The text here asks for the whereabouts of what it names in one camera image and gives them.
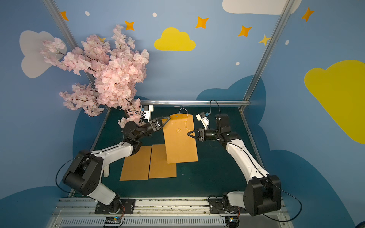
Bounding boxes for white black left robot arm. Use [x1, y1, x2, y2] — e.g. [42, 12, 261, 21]
[62, 116, 171, 213]

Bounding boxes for white file bag string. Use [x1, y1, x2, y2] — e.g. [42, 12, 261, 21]
[178, 107, 189, 131]

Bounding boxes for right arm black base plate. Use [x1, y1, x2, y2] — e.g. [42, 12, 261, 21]
[207, 196, 247, 214]

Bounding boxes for left diagonal aluminium bar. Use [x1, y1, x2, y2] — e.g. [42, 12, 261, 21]
[42, 0, 96, 84]

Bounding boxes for back horizontal aluminium bar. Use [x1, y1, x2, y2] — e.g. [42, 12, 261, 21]
[141, 100, 250, 106]

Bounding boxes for kraft paper file bag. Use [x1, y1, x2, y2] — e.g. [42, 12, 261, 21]
[163, 114, 198, 163]
[149, 144, 177, 179]
[120, 145, 152, 181]

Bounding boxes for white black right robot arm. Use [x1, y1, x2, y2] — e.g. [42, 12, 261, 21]
[187, 112, 281, 216]

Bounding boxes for right round circuit board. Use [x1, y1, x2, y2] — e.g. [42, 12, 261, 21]
[224, 217, 240, 228]

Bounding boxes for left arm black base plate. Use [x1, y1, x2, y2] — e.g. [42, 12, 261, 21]
[95, 197, 136, 215]

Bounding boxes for aluminium front mounting rail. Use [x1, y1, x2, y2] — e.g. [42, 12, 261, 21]
[47, 197, 293, 228]

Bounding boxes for table rail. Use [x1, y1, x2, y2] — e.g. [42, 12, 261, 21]
[67, 110, 111, 197]
[240, 110, 264, 168]

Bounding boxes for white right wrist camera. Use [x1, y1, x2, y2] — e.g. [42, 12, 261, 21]
[196, 112, 210, 130]

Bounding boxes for left green circuit board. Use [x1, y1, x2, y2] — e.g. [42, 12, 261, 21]
[103, 217, 122, 228]

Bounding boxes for right diagonal aluminium bar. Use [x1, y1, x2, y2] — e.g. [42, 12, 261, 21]
[239, 0, 296, 114]

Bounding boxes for left side table rail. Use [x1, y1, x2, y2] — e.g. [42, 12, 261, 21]
[67, 110, 111, 197]

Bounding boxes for pink artificial blossom tree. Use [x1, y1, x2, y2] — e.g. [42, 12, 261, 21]
[40, 25, 150, 128]

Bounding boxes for right side table rail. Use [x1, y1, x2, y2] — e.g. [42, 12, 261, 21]
[240, 110, 264, 168]

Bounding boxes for white work glove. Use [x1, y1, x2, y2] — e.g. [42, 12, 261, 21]
[103, 165, 110, 178]

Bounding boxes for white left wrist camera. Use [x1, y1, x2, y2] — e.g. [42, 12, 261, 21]
[141, 105, 154, 122]

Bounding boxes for diagonal aluminium bar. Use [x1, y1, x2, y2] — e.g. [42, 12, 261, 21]
[239, 0, 296, 114]
[42, 0, 96, 84]

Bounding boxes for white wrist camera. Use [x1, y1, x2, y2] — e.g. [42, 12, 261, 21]
[196, 112, 210, 130]
[141, 105, 154, 122]

